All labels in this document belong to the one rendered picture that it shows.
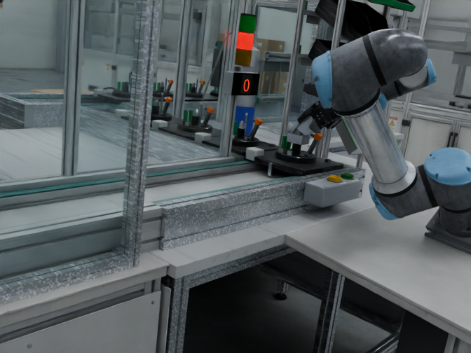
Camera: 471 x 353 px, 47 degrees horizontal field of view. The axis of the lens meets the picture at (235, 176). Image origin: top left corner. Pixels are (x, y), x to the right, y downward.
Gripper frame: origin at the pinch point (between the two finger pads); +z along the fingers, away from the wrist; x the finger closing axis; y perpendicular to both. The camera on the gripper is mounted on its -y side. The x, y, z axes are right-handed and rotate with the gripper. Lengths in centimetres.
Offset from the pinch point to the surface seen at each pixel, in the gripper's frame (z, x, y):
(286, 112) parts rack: 12.0, 18.8, -16.0
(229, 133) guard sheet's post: 11.0, -19.5, -7.4
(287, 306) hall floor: 108, 73, 39
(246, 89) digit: -3.2, -18.9, -13.9
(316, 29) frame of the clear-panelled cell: 11, 85, -67
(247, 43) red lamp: -13.3, -20.5, -23.4
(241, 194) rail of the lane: -4, -47, 22
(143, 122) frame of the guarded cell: -21, -83, 11
